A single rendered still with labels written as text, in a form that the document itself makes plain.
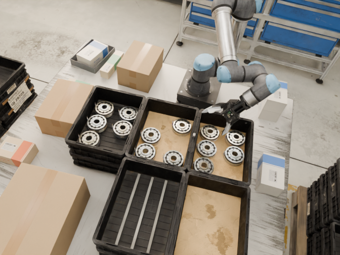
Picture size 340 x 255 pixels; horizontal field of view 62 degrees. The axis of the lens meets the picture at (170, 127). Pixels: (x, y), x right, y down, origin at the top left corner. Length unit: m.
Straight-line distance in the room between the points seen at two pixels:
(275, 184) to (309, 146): 1.39
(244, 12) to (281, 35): 1.80
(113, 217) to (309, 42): 2.67
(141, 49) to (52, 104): 0.71
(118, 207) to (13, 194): 0.44
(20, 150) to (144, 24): 2.59
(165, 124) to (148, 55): 0.56
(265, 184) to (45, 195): 1.05
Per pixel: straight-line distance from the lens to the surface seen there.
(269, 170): 1.61
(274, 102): 1.83
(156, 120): 1.60
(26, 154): 1.64
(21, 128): 1.85
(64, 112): 1.64
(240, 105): 1.28
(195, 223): 1.33
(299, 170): 2.73
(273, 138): 1.87
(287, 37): 3.31
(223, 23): 1.39
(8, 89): 2.37
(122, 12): 4.05
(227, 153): 1.50
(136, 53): 1.96
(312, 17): 3.21
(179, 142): 1.52
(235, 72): 1.28
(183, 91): 1.81
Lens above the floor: 2.08
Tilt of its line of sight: 52 degrees down
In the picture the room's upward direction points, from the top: 8 degrees clockwise
